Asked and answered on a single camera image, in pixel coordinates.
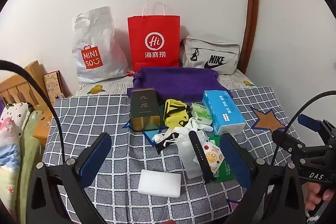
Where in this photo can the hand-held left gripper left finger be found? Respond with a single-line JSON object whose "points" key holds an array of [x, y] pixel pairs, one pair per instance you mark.
{"points": [[95, 158]]}

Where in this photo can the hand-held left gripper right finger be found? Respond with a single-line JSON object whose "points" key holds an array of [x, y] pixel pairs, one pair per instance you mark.
{"points": [[236, 161]]}

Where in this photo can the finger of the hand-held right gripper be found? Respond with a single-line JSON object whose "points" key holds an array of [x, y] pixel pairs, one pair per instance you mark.
{"points": [[286, 140], [309, 121]]}

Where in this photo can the green sachet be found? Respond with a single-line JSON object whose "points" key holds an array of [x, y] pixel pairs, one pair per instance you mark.
{"points": [[226, 172]]}

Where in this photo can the orange print mask packet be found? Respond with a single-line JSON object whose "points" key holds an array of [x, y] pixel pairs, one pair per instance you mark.
{"points": [[213, 157]]}

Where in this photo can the white plush glove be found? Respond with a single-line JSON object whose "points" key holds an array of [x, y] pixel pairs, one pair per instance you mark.
{"points": [[183, 128]]}

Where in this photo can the white sponge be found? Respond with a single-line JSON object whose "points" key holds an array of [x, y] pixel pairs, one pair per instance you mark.
{"points": [[160, 183]]}

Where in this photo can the person's right hand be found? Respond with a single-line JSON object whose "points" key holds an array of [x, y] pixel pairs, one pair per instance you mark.
{"points": [[316, 193]]}

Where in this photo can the grey checkered blanket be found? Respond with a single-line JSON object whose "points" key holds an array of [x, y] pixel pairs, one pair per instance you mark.
{"points": [[105, 113]]}

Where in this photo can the clear plastic bag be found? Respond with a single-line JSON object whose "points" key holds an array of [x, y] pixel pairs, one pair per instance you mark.
{"points": [[187, 161]]}

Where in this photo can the blue tissue pack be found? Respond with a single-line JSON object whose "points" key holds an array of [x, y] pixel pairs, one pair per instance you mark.
{"points": [[223, 108]]}

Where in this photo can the green and white tissue packet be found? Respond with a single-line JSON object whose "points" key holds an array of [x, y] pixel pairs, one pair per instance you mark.
{"points": [[202, 113]]}

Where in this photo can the cardboard box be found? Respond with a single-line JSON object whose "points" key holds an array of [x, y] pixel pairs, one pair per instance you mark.
{"points": [[42, 132]]}

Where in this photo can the dark green tin box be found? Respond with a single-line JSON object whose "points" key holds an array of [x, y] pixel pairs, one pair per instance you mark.
{"points": [[144, 106]]}

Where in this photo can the yellow and black fabric pouch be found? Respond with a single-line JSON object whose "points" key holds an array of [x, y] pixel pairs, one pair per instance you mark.
{"points": [[174, 112]]}

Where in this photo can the patterned book box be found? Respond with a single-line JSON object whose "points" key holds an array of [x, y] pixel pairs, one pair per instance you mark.
{"points": [[53, 86]]}

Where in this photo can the colourful quilt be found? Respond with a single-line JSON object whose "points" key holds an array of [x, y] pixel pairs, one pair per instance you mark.
{"points": [[13, 140]]}

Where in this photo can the purple towel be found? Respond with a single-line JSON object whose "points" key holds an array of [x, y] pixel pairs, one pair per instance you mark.
{"points": [[178, 82]]}

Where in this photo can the wooden headboard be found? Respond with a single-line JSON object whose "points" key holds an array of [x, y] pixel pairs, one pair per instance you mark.
{"points": [[18, 85]]}

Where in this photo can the grey zip pouch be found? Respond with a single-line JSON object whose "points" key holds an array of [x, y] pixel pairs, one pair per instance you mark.
{"points": [[210, 56]]}

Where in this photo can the white plastic shopping bag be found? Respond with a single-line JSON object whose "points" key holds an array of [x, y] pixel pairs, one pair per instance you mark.
{"points": [[97, 37]]}

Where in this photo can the red paper bag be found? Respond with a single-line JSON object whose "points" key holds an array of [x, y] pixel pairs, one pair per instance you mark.
{"points": [[155, 37]]}

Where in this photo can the brown wooden door frame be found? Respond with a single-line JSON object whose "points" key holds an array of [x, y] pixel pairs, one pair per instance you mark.
{"points": [[252, 16]]}

